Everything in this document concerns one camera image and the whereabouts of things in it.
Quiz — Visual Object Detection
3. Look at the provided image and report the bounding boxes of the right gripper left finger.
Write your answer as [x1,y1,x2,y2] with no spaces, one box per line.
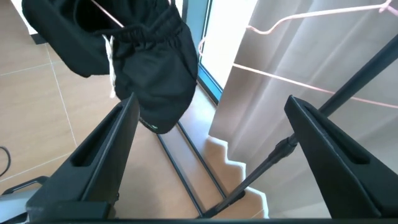
[26,93,141,220]

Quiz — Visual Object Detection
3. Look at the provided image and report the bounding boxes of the black clothes rack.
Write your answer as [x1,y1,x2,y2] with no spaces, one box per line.
[157,34,398,218]

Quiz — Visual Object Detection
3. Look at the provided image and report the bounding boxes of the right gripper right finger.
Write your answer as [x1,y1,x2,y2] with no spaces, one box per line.
[284,95,398,218]

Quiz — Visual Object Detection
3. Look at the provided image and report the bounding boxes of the pink clothes hanger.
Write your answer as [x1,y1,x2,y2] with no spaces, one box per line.
[197,0,398,110]
[90,0,125,29]

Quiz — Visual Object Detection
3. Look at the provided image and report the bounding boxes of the beige curtain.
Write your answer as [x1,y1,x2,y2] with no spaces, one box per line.
[207,0,398,218]

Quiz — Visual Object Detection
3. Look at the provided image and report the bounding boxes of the black shorts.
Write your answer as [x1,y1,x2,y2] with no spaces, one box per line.
[21,0,200,135]

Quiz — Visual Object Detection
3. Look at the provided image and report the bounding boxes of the window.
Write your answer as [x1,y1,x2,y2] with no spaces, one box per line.
[182,0,259,105]

